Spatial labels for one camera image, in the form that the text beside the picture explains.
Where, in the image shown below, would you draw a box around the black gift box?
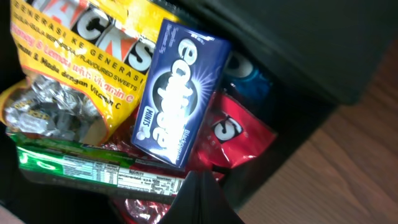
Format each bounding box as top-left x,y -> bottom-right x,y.
1,0 -> 397,223

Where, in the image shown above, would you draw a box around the red Hacks candy bag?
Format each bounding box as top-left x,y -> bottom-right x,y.
99,90 -> 278,224

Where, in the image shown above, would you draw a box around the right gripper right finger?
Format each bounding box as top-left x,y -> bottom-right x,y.
200,171 -> 244,224

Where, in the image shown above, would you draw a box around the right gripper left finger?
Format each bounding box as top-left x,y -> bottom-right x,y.
159,171 -> 200,224

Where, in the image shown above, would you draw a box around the blue Oreo cookie pack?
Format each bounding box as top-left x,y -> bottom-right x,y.
221,51 -> 273,108

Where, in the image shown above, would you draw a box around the green candy bar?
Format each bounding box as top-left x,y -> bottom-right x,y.
8,133 -> 185,204

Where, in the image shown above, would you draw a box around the dark blue Eclipse gum pack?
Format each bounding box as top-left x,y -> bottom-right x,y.
131,19 -> 231,168

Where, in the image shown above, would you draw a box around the yellow candy bag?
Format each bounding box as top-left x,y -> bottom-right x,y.
1,0 -> 180,145

